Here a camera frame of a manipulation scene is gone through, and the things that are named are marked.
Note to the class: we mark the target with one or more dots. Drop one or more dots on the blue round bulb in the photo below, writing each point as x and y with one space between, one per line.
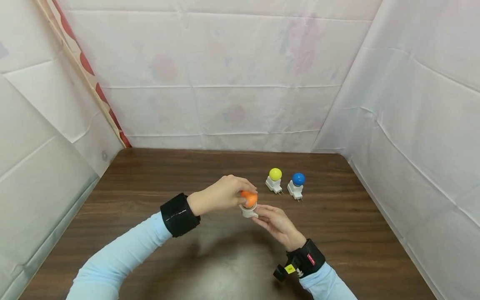
298 179

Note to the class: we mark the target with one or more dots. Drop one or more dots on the black wrist band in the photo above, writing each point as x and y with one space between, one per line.
305 260
179 214

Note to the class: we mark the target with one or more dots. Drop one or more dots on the person's right fingers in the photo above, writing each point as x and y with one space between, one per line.
267 214

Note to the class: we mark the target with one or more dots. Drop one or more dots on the person's left forearm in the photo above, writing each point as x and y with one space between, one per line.
123 258

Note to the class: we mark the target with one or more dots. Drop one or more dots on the orange round bulb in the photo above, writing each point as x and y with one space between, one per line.
250 198

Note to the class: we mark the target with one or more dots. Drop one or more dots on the white plug-in lamp socket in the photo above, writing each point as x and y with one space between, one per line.
273 185
248 212
295 191

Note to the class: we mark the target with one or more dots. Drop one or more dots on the person's right hand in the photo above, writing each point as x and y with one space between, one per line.
280 228

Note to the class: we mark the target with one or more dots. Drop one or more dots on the person's right forearm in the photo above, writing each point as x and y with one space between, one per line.
326 285

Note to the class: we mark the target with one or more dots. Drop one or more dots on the yellow round bulb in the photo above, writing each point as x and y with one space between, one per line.
275 174

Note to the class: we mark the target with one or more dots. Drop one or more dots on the person's left fingers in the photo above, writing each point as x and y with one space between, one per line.
242 184

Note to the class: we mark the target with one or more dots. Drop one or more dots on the person's left hand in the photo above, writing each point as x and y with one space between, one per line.
217 195

